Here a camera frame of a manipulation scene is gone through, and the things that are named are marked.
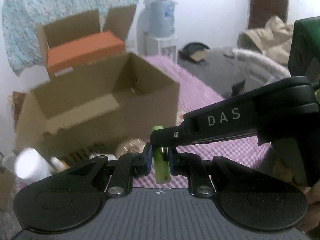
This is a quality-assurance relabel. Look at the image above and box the white cylindrical jar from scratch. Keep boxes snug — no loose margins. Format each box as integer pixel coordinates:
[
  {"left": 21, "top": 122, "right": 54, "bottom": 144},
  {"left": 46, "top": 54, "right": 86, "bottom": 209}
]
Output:
[{"left": 14, "top": 148, "right": 53, "bottom": 183}]

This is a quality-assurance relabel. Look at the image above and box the green tube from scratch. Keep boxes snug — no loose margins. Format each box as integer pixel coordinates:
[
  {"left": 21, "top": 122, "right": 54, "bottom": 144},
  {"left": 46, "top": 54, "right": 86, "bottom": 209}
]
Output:
[{"left": 150, "top": 126, "right": 170, "bottom": 184}]

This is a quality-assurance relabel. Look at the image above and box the green glass dropper bottle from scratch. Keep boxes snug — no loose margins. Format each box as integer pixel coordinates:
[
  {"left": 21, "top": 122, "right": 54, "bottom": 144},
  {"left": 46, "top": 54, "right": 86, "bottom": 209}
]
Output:
[{"left": 50, "top": 157, "right": 70, "bottom": 172}]

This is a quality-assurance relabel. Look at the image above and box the person's hand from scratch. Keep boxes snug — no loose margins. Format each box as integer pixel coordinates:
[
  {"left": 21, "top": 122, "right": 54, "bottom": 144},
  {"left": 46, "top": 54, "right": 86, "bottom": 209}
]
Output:
[{"left": 299, "top": 183, "right": 319, "bottom": 232}]

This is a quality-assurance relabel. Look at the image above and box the small cardboard box on floor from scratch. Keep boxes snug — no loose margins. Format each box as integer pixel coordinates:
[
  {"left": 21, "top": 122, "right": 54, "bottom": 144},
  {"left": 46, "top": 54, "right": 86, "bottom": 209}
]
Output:
[{"left": 0, "top": 167, "right": 15, "bottom": 211}]

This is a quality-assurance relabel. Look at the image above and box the beige jacket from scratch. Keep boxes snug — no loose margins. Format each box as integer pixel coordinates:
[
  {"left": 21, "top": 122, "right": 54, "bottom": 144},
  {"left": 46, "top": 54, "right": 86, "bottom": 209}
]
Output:
[{"left": 237, "top": 16, "right": 293, "bottom": 66}]

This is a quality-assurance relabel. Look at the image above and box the black round floor object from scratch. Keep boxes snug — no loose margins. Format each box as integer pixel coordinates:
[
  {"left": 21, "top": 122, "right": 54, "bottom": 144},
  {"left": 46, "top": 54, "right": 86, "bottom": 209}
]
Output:
[{"left": 179, "top": 42, "right": 210, "bottom": 63}]

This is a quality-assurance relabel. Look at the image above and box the gold lid dark jar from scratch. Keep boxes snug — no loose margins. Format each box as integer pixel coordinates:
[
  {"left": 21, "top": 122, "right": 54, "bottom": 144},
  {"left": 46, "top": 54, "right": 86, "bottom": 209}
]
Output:
[{"left": 114, "top": 138, "right": 145, "bottom": 159}]

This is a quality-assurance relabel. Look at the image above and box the purple checkered tablecloth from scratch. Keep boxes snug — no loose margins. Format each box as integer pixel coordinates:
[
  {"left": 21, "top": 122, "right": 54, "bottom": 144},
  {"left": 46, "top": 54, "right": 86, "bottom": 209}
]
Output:
[{"left": 15, "top": 55, "right": 273, "bottom": 189}]

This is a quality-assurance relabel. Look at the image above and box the white water dispenser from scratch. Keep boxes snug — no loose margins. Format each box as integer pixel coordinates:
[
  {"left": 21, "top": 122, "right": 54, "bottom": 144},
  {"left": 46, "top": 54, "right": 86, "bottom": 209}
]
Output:
[{"left": 145, "top": 33, "right": 178, "bottom": 63}]

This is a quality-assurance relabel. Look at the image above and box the red gift bag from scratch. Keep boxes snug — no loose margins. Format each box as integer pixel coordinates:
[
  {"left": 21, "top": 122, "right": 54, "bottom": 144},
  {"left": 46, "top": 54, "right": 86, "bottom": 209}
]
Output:
[{"left": 8, "top": 91, "right": 27, "bottom": 127}]

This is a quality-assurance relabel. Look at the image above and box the open brown cardboard box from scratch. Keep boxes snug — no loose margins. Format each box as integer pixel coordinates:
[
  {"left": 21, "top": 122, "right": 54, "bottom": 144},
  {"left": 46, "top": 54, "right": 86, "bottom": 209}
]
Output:
[{"left": 15, "top": 53, "right": 180, "bottom": 159}]

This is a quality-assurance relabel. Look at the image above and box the blue water jug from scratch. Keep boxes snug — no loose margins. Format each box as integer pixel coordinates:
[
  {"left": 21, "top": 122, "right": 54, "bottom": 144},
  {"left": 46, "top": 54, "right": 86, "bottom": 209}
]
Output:
[{"left": 144, "top": 0, "right": 176, "bottom": 38}]

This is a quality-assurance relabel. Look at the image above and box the orange Philips box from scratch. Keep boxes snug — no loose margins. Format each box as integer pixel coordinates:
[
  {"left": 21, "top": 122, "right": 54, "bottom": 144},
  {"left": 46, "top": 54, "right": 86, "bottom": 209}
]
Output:
[{"left": 47, "top": 31, "right": 125, "bottom": 77}]

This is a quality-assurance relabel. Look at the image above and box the floral blue cloth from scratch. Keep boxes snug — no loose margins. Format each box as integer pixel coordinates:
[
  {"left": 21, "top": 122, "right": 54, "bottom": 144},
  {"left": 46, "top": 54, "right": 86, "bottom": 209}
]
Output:
[{"left": 2, "top": 0, "right": 139, "bottom": 76}]

